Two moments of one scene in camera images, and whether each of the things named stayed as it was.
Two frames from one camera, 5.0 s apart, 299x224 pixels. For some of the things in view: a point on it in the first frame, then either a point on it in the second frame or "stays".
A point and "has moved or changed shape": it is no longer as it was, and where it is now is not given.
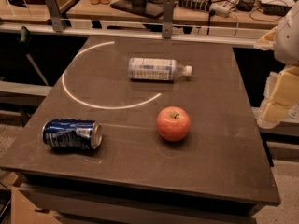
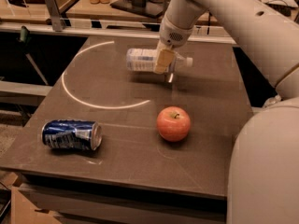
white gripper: [288, 41] -> [173, 32]
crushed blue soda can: [73, 133] stays
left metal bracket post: [50, 1] stays
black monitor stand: [141, 3] stays
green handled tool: [25, 38] stays
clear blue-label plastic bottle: [156, 69] has moved or changed shape
